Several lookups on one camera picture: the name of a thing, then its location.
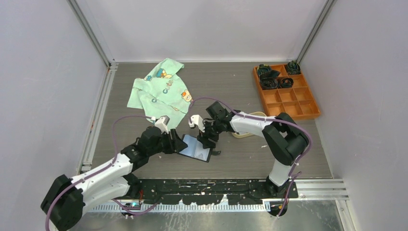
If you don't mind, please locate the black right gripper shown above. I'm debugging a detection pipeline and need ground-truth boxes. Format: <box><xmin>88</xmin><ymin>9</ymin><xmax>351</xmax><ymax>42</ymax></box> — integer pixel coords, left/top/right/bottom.
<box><xmin>197</xmin><ymin>119</ymin><xmax>223</xmax><ymax>149</ymax></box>

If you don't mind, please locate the dark rolled belt front left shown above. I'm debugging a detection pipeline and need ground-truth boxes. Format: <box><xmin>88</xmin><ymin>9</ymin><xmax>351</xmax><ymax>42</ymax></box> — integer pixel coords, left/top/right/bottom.
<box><xmin>259</xmin><ymin>77</ymin><xmax>279</xmax><ymax>90</ymax></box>

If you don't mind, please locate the black leather card holder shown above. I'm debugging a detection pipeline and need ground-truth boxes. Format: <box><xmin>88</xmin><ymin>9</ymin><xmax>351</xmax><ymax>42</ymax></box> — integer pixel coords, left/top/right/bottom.
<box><xmin>179</xmin><ymin>135</ymin><xmax>221</xmax><ymax>163</ymax></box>

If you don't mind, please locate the aluminium front rail frame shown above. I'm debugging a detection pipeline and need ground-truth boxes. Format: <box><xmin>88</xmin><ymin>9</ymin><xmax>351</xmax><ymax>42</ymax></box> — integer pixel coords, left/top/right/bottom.
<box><xmin>59</xmin><ymin>179</ymin><xmax>350</xmax><ymax>214</ymax></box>

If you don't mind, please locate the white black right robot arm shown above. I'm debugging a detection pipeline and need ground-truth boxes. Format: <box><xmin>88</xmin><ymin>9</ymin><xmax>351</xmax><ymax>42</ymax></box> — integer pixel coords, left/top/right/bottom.
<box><xmin>189</xmin><ymin>101</ymin><xmax>312</xmax><ymax>198</ymax></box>

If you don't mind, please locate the dark rolled belt back right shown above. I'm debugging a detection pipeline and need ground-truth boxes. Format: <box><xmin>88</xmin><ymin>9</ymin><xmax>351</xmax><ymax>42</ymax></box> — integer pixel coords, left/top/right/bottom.
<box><xmin>284</xmin><ymin>60</ymin><xmax>301</xmax><ymax>76</ymax></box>

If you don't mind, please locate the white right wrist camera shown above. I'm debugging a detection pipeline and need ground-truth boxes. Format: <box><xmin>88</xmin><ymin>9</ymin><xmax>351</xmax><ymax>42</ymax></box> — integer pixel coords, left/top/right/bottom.
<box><xmin>188</xmin><ymin>115</ymin><xmax>205</xmax><ymax>131</ymax></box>

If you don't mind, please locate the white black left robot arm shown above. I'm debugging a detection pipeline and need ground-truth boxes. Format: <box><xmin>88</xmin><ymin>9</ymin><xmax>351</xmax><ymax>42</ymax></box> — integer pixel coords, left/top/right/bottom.
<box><xmin>40</xmin><ymin>126</ymin><xmax>188</xmax><ymax>231</ymax></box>

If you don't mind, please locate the green cartoon print cloth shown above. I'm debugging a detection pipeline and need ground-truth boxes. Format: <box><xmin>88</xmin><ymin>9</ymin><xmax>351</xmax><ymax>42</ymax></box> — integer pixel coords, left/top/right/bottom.
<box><xmin>127</xmin><ymin>58</ymin><xmax>193</xmax><ymax>128</ymax></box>

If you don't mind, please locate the dark rolled belt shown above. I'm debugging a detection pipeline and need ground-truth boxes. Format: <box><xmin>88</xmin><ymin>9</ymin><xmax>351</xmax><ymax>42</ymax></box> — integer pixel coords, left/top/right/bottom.
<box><xmin>284</xmin><ymin>60</ymin><xmax>301</xmax><ymax>76</ymax></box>
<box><xmin>257</xmin><ymin>64</ymin><xmax>281</xmax><ymax>78</ymax></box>
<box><xmin>278</xmin><ymin>77</ymin><xmax>294</xmax><ymax>89</ymax></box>
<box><xmin>259</xmin><ymin>77</ymin><xmax>279</xmax><ymax>90</ymax></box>

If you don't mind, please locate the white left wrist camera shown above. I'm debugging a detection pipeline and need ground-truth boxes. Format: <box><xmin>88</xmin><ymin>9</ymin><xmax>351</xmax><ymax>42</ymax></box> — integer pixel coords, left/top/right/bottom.
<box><xmin>154</xmin><ymin>115</ymin><xmax>170</xmax><ymax>133</ymax></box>

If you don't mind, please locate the beige oval tray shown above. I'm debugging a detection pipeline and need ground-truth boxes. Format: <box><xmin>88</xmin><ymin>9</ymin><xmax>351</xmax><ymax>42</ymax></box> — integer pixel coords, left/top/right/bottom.
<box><xmin>230</xmin><ymin>112</ymin><xmax>270</xmax><ymax>139</ymax></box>

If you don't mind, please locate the dark rolled belt back left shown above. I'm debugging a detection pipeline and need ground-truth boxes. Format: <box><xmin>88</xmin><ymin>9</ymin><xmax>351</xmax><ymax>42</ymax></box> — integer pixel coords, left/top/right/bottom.
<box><xmin>257</xmin><ymin>64</ymin><xmax>281</xmax><ymax>78</ymax></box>

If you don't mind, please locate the orange compartment organizer box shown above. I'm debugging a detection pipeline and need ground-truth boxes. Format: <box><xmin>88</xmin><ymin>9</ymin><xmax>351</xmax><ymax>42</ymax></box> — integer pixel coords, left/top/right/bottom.
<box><xmin>253</xmin><ymin>64</ymin><xmax>321</xmax><ymax>120</ymax></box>

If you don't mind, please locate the dark rolled belt front right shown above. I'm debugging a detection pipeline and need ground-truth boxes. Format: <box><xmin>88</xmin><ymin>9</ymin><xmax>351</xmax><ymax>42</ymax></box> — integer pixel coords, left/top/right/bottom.
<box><xmin>278</xmin><ymin>77</ymin><xmax>294</xmax><ymax>89</ymax></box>

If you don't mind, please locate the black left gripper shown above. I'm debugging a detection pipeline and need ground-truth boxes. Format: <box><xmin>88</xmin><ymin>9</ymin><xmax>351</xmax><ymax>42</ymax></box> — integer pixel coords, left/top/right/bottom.
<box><xmin>148</xmin><ymin>128</ymin><xmax>187</xmax><ymax>156</ymax></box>

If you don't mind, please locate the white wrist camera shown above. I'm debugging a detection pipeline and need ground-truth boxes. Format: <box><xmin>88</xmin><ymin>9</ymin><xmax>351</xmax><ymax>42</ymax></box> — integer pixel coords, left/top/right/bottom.
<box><xmin>188</xmin><ymin>115</ymin><xmax>205</xmax><ymax>131</ymax></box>
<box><xmin>154</xmin><ymin>115</ymin><xmax>170</xmax><ymax>133</ymax></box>

